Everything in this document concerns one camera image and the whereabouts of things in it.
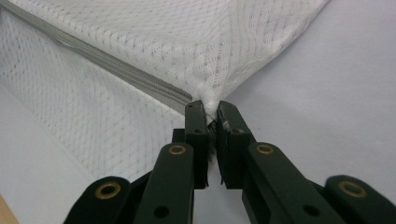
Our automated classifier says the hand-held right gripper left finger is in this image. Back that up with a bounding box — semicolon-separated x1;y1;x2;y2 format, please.
184;100;210;190

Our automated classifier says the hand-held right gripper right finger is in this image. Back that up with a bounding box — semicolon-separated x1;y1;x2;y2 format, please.
216;100;257;190

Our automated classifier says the white mesh laundry bag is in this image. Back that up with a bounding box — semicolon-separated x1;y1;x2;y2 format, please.
0;0;331;185

